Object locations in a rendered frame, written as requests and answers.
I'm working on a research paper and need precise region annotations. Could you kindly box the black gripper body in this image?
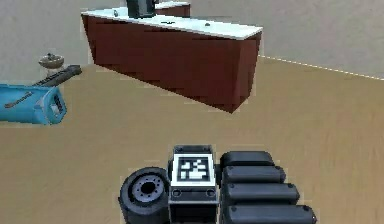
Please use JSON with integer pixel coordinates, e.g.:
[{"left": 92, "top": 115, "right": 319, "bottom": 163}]
[{"left": 117, "top": 166, "right": 172, "bottom": 224}]

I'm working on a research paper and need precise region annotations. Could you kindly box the dark red kitchen counter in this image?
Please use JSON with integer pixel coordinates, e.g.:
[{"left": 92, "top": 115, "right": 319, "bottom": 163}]
[{"left": 80, "top": 6, "right": 264, "bottom": 115}]

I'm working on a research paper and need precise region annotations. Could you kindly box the black long bar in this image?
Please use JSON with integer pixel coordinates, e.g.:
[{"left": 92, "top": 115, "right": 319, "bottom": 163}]
[{"left": 32, "top": 64, "right": 83, "bottom": 88}]

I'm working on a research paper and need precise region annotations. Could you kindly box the beige round bowl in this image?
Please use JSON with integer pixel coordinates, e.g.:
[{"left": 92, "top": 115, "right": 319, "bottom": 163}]
[{"left": 38, "top": 52, "right": 65, "bottom": 70}]

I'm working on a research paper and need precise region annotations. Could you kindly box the black coffee machine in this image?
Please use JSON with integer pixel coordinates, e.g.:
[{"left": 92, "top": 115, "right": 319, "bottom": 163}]
[{"left": 125, "top": 0, "right": 160, "bottom": 20}]

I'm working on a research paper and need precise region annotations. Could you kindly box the dark red cupboard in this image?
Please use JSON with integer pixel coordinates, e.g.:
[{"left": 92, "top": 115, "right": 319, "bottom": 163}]
[{"left": 153, "top": 0, "right": 192, "bottom": 19}]

